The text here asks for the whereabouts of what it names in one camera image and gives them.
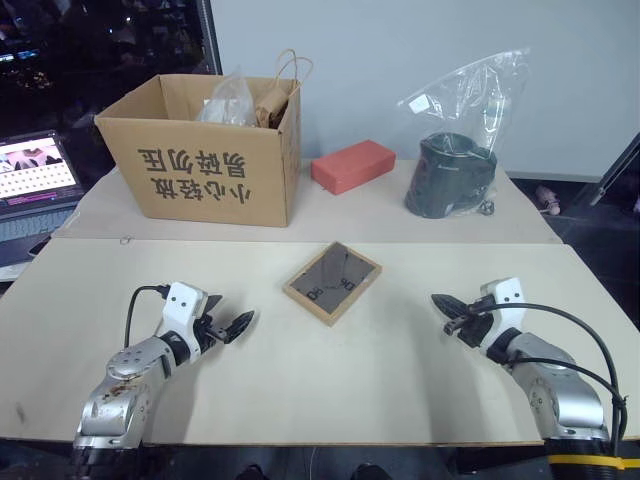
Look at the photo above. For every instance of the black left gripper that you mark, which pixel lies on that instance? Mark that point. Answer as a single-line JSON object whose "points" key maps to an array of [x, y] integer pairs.
{"points": [[212, 330]]}

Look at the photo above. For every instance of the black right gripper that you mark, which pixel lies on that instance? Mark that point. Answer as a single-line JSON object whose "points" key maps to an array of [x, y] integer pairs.
{"points": [[475, 327]]}

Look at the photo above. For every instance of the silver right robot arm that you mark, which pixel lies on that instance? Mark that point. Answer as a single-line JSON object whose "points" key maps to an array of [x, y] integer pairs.
{"points": [[560, 380]]}

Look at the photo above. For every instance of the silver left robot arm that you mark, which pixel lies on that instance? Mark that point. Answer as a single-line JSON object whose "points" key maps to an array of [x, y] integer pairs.
{"points": [[120, 395]]}

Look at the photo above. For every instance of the laptop computer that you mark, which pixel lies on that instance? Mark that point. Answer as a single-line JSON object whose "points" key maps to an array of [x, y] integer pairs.
{"points": [[30, 180]]}

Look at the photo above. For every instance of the black kettle power plug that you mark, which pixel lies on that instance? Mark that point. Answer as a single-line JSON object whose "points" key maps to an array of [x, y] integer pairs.
{"points": [[486, 207]]}

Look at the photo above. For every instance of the black electric kettle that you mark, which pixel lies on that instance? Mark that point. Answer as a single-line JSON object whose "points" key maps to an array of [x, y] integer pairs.
{"points": [[445, 177]]}

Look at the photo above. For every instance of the pink slippers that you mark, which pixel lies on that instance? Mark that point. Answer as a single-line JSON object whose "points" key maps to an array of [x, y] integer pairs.
{"points": [[549, 200]]}

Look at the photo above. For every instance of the printed brown cardboard box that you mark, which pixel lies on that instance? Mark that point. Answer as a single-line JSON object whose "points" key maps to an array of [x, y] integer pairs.
{"points": [[200, 170]]}

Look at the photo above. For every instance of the red rectangular block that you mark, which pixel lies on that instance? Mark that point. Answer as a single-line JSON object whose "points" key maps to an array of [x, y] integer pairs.
{"points": [[352, 166]]}

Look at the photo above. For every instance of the crumpled clear plastic bag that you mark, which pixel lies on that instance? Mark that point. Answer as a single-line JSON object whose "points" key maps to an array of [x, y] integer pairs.
{"points": [[227, 102]]}

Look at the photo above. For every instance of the large clear zip bag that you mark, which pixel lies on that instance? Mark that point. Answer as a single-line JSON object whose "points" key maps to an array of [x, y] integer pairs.
{"points": [[470, 95]]}

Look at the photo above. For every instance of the brown paper carrier bag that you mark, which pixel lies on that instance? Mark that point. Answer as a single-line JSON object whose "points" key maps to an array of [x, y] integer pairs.
{"points": [[272, 105]]}

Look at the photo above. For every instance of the large dark display screen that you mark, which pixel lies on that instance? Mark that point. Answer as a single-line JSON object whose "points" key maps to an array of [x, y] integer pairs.
{"points": [[90, 55]]}

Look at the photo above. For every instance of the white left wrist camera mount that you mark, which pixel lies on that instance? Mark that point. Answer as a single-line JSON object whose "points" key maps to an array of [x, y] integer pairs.
{"points": [[181, 305]]}

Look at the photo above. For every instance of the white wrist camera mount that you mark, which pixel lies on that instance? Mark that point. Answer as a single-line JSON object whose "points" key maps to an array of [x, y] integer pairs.
{"points": [[510, 295], [181, 305]]}

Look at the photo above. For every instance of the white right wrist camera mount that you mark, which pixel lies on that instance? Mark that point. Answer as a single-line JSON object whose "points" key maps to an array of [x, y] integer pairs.
{"points": [[510, 295]]}

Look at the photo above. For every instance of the wooden framed dark picture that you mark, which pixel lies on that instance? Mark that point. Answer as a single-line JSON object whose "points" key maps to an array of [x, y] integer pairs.
{"points": [[332, 282]]}

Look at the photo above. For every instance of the grey metal frame bar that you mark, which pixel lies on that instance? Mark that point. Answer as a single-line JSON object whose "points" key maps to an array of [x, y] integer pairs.
{"points": [[615, 170]]}

